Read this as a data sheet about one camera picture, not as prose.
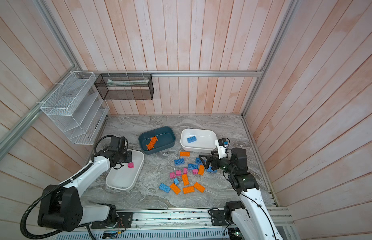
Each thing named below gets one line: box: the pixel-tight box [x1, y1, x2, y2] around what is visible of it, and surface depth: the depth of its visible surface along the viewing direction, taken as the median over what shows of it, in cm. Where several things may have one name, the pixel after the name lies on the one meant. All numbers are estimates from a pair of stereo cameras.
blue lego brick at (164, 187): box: [159, 183, 171, 193], surface depth 85 cm
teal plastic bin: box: [138, 126, 176, 155], surface depth 106 cm
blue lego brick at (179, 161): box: [174, 158, 186, 166], surface depth 95 cm
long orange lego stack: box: [146, 136, 159, 151], surface depth 103 cm
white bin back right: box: [180, 128, 217, 153], surface depth 106 cm
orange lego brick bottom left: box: [170, 182, 182, 195], surface depth 85 cm
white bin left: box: [105, 149, 145, 191], surface depth 89 cm
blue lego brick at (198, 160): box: [195, 157, 203, 165], surface depth 96 cm
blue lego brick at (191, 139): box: [186, 136, 197, 143], surface depth 106 cm
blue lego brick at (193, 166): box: [188, 164, 199, 170], surface depth 92 cm
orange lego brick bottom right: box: [193, 182, 206, 193], surface depth 86 cm
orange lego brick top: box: [180, 151, 191, 157], surface depth 100 cm
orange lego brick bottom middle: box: [183, 186, 195, 194], surface depth 85 cm
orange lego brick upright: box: [198, 164, 205, 176], surface depth 92 cm
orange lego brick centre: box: [182, 174, 190, 186], surface depth 89 cm
